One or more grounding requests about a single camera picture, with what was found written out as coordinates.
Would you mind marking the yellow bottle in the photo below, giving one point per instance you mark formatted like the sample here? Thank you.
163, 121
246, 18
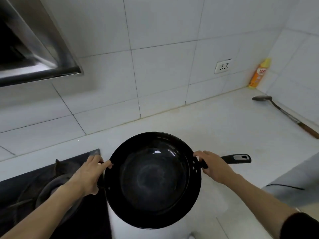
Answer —
259, 75

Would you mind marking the beige wooden board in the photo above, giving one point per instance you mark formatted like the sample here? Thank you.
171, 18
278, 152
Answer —
311, 209

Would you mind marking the black wok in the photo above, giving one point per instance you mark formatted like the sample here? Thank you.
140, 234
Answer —
154, 181

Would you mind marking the white wall socket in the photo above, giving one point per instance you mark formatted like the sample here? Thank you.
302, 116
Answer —
223, 66

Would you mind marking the person's right hand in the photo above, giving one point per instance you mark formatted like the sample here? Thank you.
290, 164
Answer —
216, 169

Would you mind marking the black steel range hood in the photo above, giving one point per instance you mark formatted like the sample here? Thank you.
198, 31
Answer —
32, 47

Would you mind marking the black glass gas stove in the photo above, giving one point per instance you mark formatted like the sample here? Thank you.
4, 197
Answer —
92, 216

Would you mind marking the person's right forearm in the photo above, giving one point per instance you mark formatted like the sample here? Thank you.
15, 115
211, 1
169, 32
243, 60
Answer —
261, 206

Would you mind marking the person's black shirt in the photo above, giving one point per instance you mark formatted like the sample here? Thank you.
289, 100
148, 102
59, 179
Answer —
299, 226

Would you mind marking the person's left hand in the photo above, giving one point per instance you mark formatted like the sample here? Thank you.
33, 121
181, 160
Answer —
87, 176

